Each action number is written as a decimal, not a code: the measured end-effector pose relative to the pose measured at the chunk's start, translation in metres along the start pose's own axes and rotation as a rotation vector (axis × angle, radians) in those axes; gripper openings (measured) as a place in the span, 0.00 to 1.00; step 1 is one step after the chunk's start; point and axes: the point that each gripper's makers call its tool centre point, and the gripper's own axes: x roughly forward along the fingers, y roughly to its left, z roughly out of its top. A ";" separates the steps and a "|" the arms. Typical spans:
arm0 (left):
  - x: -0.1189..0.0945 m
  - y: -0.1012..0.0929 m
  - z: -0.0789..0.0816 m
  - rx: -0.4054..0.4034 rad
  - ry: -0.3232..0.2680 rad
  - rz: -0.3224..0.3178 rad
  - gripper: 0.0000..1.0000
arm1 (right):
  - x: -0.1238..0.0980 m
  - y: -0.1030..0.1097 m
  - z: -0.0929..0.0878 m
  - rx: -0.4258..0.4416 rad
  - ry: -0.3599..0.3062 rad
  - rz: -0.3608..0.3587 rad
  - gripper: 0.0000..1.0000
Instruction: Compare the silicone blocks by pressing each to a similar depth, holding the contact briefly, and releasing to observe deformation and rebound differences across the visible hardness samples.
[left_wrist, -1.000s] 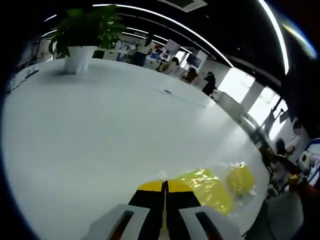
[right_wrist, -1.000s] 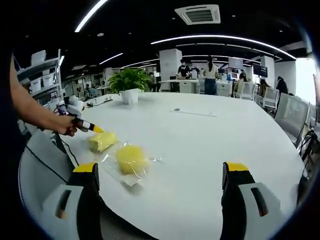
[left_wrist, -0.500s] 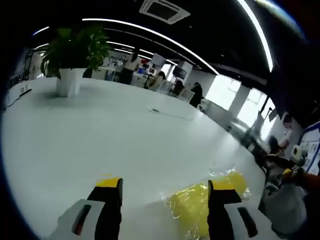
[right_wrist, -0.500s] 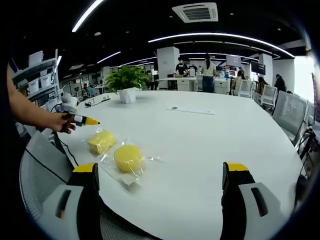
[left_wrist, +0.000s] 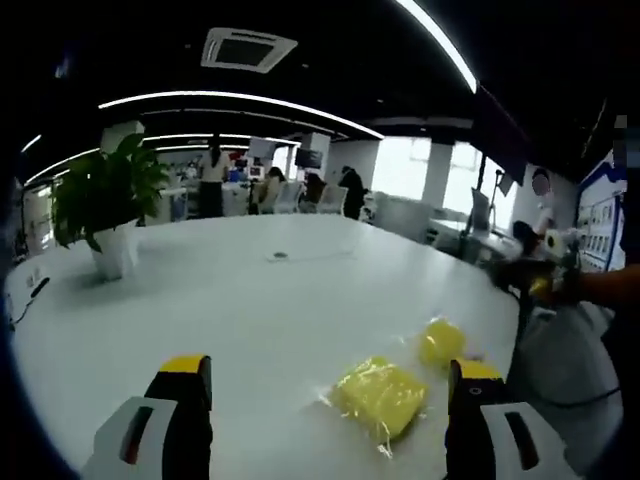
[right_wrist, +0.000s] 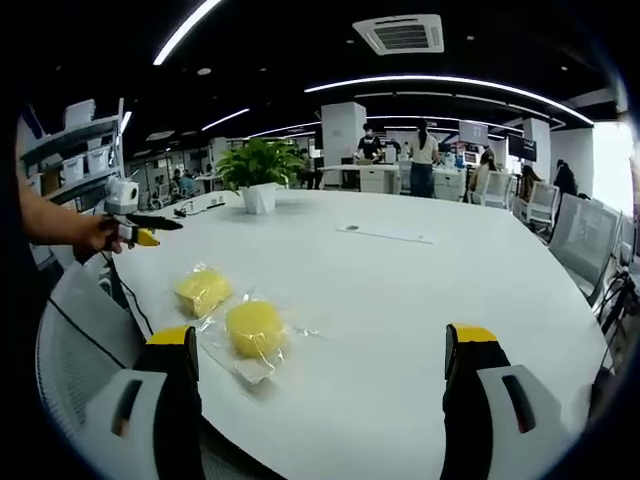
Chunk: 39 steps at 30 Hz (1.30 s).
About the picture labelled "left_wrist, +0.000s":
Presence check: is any dark hanging screen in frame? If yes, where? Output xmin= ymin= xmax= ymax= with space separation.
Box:
xmin=294 ymin=148 xmax=324 ymax=169

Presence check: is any blue wall poster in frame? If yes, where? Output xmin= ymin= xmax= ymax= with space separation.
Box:
xmin=574 ymin=149 xmax=629 ymax=266

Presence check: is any white office chair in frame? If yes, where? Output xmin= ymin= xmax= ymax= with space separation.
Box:
xmin=277 ymin=180 xmax=306 ymax=214
xmin=319 ymin=183 xmax=349 ymax=215

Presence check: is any grey office chair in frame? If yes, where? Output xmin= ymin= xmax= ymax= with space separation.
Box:
xmin=519 ymin=299 xmax=626 ymax=404

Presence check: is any thin black cable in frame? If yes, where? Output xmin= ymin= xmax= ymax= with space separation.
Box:
xmin=529 ymin=384 xmax=624 ymax=407

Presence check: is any long curved ceiling light strip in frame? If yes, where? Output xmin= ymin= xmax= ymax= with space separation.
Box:
xmin=98 ymin=91 xmax=385 ymax=140

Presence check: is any bright ceiling light strip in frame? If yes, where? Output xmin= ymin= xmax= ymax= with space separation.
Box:
xmin=394 ymin=0 xmax=479 ymax=94

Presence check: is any yellow round silicone block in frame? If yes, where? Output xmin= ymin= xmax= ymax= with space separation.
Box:
xmin=418 ymin=319 xmax=466 ymax=370

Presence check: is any person's dark clothed body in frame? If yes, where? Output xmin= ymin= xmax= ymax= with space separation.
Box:
xmin=597 ymin=194 xmax=640 ymax=451

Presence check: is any yellow rectangular silicone block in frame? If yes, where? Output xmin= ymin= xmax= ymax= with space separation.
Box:
xmin=327 ymin=355 xmax=430 ymax=444

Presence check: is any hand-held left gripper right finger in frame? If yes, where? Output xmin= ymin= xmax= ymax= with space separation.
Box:
xmin=446 ymin=358 xmax=576 ymax=480

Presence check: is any desk monitor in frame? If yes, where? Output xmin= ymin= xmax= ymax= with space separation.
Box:
xmin=469 ymin=187 xmax=494 ymax=234

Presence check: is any ceiling air conditioner vent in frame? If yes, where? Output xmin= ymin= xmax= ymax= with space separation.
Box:
xmin=200 ymin=27 xmax=300 ymax=75

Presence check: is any black cable on table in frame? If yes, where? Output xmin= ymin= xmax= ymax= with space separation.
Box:
xmin=9 ymin=276 xmax=51 ymax=326

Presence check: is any green plant in white pot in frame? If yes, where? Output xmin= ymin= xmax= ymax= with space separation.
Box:
xmin=52 ymin=132 xmax=171 ymax=281

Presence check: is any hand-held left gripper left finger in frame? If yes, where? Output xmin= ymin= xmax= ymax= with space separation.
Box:
xmin=79 ymin=353 xmax=214 ymax=480

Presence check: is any grey cabinet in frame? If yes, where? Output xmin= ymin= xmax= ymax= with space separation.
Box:
xmin=372 ymin=193 xmax=431 ymax=244

